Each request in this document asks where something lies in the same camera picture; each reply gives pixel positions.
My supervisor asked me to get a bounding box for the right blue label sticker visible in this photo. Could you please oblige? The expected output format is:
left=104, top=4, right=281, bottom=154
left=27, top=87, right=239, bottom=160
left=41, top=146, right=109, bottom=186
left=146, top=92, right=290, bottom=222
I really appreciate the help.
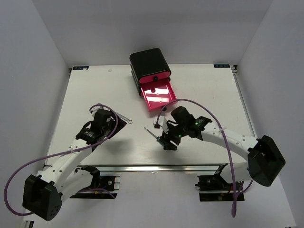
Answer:
left=213, top=64, right=230, bottom=68

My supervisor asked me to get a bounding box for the silver wrench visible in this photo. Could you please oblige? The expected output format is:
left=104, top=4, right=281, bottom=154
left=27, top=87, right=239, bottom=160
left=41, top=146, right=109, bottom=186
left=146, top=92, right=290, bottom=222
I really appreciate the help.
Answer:
left=117, top=113, right=133, bottom=124

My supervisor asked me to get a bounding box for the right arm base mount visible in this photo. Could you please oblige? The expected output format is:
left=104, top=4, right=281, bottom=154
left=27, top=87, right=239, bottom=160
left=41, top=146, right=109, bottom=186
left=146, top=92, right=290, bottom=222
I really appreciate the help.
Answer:
left=195, top=164, right=233, bottom=202

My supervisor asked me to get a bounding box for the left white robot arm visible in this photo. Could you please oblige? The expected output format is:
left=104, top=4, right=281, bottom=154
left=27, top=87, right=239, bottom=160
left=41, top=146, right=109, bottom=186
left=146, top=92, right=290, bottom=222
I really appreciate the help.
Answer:
left=22, top=109, right=127, bottom=221

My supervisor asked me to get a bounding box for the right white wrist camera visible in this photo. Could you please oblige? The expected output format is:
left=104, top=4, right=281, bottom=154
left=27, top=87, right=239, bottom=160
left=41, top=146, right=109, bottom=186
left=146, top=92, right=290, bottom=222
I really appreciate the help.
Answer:
left=153, top=116, right=168, bottom=134

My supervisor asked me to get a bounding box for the large green handle screwdriver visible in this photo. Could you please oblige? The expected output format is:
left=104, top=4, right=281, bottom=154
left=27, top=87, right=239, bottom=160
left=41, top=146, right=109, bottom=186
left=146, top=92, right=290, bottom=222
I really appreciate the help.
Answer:
left=144, top=127, right=164, bottom=146

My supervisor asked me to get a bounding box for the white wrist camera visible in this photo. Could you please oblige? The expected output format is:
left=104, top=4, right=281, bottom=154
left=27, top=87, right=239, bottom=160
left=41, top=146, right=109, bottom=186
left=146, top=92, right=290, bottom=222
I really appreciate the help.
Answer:
left=89, top=103, right=105, bottom=115
left=153, top=116, right=168, bottom=134

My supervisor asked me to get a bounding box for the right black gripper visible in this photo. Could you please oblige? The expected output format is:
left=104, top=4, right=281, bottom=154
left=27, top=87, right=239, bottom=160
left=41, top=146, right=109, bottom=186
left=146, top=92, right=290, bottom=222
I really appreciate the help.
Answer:
left=160, top=121, right=188, bottom=151

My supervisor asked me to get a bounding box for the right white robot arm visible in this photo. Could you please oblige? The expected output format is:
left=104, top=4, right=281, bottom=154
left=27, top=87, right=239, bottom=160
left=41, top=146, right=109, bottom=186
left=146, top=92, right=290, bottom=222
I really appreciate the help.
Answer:
left=153, top=106, right=286, bottom=190

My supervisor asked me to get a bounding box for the left blue label sticker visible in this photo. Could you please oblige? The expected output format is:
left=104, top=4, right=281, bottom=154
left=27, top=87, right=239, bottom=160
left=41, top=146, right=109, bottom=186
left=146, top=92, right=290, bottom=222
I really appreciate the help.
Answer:
left=72, top=66, right=89, bottom=70

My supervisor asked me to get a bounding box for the blue label sticker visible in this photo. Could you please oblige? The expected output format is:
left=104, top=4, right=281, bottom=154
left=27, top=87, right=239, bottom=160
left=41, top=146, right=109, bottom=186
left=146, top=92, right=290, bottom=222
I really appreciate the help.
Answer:
left=72, top=66, right=89, bottom=70
left=213, top=64, right=230, bottom=68

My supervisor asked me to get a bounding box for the black drawer cabinet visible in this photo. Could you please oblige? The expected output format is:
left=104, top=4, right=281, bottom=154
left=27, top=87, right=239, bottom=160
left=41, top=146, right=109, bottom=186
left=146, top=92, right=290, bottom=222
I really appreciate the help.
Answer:
left=129, top=48, right=171, bottom=80

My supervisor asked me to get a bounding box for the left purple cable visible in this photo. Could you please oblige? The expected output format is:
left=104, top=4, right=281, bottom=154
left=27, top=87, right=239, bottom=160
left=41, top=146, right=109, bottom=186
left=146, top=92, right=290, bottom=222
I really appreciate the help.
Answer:
left=3, top=102, right=119, bottom=216

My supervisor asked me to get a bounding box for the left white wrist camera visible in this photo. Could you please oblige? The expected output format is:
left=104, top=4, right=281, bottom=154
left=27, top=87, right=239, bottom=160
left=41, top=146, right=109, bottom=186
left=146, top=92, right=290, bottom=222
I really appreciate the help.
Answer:
left=89, top=103, right=105, bottom=115

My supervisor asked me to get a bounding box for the aluminium table rail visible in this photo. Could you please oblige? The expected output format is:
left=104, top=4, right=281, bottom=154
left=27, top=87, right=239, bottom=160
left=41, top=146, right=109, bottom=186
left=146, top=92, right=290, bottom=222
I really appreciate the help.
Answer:
left=90, top=164, right=220, bottom=173

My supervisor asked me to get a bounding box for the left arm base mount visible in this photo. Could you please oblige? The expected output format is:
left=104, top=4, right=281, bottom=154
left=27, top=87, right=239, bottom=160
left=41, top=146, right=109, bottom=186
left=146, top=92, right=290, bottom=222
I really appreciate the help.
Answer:
left=70, top=165, right=120, bottom=200

